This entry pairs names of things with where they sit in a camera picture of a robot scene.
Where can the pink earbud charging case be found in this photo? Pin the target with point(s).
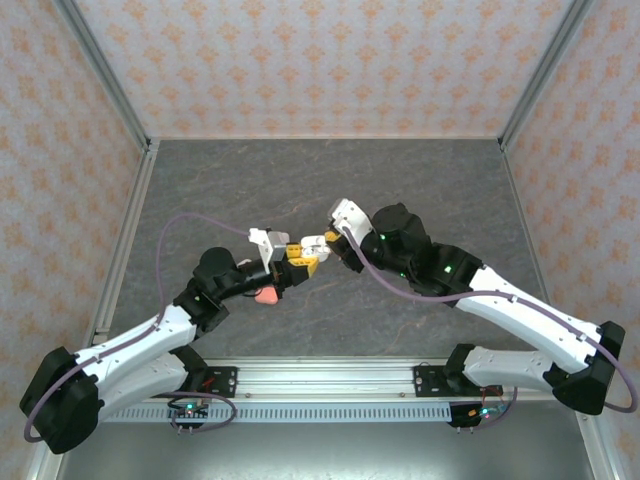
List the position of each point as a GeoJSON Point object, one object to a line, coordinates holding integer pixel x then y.
{"type": "Point", "coordinates": [267, 297]}

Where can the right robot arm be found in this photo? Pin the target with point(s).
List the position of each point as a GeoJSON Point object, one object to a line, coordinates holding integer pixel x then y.
{"type": "Point", "coordinates": [530, 315]}

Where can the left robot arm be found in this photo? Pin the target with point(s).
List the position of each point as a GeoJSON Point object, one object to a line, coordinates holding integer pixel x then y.
{"type": "Point", "coordinates": [135, 340]}

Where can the small circuit board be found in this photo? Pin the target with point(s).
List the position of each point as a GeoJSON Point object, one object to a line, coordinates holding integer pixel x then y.
{"type": "Point", "coordinates": [190, 411]}
{"type": "Point", "coordinates": [482, 412]}

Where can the grey metal panel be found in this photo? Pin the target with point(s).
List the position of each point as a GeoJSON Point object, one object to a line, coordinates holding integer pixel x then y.
{"type": "Point", "coordinates": [325, 450]}

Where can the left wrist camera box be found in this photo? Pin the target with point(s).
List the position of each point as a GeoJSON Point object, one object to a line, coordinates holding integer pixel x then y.
{"type": "Point", "coordinates": [270, 247]}

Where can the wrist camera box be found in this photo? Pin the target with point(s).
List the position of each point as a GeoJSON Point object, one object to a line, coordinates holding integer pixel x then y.
{"type": "Point", "coordinates": [270, 247]}
{"type": "Point", "coordinates": [350, 215]}

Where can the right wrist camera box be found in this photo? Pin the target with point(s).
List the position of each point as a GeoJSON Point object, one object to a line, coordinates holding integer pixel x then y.
{"type": "Point", "coordinates": [350, 215]}

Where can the aluminium side rail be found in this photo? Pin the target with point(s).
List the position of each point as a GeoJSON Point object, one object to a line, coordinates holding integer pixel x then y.
{"type": "Point", "coordinates": [520, 200]}
{"type": "Point", "coordinates": [138, 200]}

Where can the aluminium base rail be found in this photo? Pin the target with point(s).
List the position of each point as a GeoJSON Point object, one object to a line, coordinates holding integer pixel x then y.
{"type": "Point", "coordinates": [325, 380]}

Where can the aluminium corner post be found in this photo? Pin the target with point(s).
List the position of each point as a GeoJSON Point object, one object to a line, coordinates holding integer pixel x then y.
{"type": "Point", "coordinates": [106, 70]}
{"type": "Point", "coordinates": [545, 70]}

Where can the aluminium frame strut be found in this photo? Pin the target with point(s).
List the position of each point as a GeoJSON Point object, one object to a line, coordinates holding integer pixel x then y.
{"type": "Point", "coordinates": [597, 445]}
{"type": "Point", "coordinates": [40, 467]}

